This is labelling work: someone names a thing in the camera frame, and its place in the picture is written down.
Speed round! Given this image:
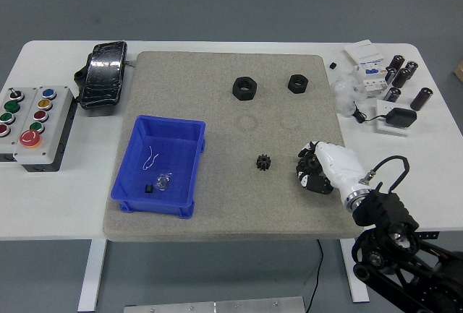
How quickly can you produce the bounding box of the small clear plastic wrapper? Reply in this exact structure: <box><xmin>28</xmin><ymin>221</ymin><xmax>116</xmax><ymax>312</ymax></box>
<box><xmin>153</xmin><ymin>171</ymin><xmax>173</xmax><ymax>192</ymax></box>

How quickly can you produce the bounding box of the large black hex nut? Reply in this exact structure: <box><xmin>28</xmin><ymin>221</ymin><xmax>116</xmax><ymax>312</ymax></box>
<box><xmin>231</xmin><ymin>76</ymin><xmax>260</xmax><ymax>102</ymax></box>

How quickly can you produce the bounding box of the white square plate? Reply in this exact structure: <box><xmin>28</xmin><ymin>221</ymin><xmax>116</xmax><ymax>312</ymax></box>
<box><xmin>375</xmin><ymin>99</ymin><xmax>417</xmax><ymax>137</ymax></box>

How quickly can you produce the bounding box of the clear plastic bag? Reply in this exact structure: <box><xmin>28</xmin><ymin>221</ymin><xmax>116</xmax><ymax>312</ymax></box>
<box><xmin>331</xmin><ymin>73</ymin><xmax>367</xmax><ymax>117</ymax></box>

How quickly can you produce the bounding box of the grey button box emergency stop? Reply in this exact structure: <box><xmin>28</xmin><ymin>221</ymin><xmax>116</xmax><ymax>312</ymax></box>
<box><xmin>13</xmin><ymin>85</ymin><xmax>76</xmax><ymax>173</ymax></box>

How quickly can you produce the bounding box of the small black hex nut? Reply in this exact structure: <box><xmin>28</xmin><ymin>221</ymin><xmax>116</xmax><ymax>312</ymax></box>
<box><xmin>287</xmin><ymin>73</ymin><xmax>310</xmax><ymax>95</ymax></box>

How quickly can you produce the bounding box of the grey button box with selector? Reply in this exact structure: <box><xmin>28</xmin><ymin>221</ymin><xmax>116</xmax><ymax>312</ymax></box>
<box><xmin>0</xmin><ymin>87</ymin><xmax>39</xmax><ymax>163</ymax></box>

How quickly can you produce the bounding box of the black tape-wrapped device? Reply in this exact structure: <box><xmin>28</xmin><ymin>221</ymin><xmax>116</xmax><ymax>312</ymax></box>
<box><xmin>73</xmin><ymin>40</ymin><xmax>129</xmax><ymax>111</ymax></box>

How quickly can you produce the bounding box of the blue plastic bin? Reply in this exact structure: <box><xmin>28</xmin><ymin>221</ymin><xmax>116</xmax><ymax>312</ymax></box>
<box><xmin>110</xmin><ymin>114</ymin><xmax>207</xmax><ymax>220</ymax></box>

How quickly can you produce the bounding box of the white table leg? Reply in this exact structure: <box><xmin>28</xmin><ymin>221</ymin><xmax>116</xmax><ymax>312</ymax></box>
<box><xmin>77</xmin><ymin>239</ymin><xmax>108</xmax><ymax>312</ymax></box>
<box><xmin>339</xmin><ymin>239</ymin><xmax>370</xmax><ymax>304</ymax></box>

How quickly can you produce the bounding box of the black floor cable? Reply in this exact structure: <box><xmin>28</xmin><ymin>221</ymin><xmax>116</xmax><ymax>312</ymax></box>
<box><xmin>306</xmin><ymin>239</ymin><xmax>324</xmax><ymax>299</ymax></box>

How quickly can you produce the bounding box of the grey-brown table mat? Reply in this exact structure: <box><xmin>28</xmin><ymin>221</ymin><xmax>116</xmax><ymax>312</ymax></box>
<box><xmin>102</xmin><ymin>51</ymin><xmax>362</xmax><ymax>244</ymax></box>

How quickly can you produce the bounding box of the white thread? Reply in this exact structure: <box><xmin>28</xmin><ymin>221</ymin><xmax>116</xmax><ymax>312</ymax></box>
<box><xmin>142</xmin><ymin>145</ymin><xmax>161</xmax><ymax>171</ymax></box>

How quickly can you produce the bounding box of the black power adapter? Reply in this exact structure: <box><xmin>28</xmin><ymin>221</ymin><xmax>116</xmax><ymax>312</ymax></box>
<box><xmin>386</xmin><ymin>107</ymin><xmax>418</xmax><ymax>129</ymax></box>

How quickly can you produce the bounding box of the black adapter cord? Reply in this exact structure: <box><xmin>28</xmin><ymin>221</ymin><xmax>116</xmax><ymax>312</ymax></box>
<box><xmin>352</xmin><ymin>100</ymin><xmax>390</xmax><ymax>124</ymax></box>

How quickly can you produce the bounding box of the white circuit breaker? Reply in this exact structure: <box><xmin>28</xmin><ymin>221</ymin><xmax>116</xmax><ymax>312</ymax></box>
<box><xmin>352</xmin><ymin>59</ymin><xmax>387</xmax><ymax>100</ymax></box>

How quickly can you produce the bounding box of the white flat carton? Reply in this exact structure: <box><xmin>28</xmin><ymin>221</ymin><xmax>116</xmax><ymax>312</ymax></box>
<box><xmin>343</xmin><ymin>39</ymin><xmax>384</xmax><ymax>67</ymax></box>

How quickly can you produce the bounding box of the small black gear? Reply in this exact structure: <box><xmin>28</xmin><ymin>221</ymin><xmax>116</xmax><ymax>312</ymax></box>
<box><xmin>256</xmin><ymin>153</ymin><xmax>273</xmax><ymax>173</ymax></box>

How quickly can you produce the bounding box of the silver metal plate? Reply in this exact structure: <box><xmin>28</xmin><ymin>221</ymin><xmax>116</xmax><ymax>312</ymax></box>
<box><xmin>123</xmin><ymin>296</ymin><xmax>307</xmax><ymax>313</ymax></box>

